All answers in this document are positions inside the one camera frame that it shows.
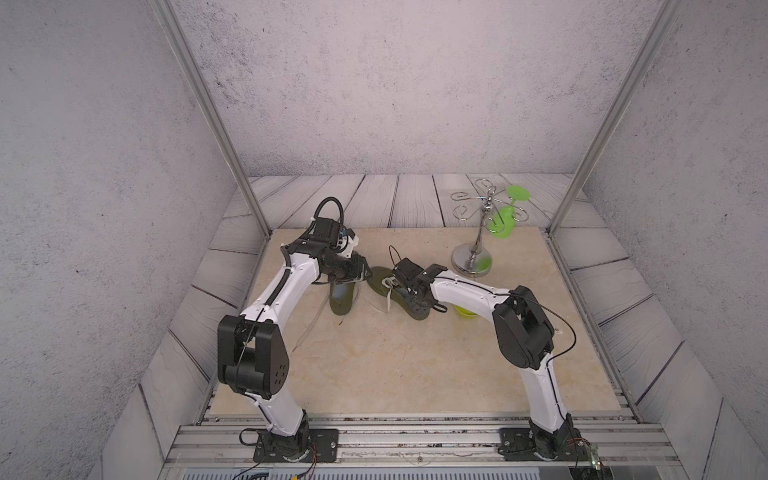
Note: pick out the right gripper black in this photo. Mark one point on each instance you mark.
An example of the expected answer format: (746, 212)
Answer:
(409, 297)

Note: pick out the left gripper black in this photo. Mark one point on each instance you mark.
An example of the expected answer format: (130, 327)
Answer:
(357, 262)

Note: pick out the olive green shoe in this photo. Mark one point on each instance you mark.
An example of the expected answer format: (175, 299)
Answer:
(342, 298)
(384, 283)

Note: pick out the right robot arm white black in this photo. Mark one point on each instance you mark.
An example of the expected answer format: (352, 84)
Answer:
(524, 334)

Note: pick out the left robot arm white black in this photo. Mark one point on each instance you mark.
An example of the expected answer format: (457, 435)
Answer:
(252, 358)

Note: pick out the lime green bowl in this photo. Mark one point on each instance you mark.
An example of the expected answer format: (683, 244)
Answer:
(464, 313)

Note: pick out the chrome cup holder stand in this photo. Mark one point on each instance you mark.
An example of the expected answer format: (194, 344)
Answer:
(473, 259)

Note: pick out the green plastic wine glass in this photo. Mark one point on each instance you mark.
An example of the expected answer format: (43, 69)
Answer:
(504, 211)

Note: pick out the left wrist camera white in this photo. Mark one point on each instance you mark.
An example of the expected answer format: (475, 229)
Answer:
(347, 242)

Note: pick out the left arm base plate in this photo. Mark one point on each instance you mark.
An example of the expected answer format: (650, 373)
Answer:
(306, 446)

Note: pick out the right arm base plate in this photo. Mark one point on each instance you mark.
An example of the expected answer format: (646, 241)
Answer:
(534, 444)

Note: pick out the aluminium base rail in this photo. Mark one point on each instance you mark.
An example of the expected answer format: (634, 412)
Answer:
(425, 441)

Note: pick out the left aluminium frame post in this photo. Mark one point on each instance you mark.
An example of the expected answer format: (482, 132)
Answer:
(173, 30)

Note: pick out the aluminium frame post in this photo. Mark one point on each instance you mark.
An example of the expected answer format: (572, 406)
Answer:
(662, 24)
(173, 30)

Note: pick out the right aluminium frame post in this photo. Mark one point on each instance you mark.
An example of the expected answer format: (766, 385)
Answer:
(662, 24)

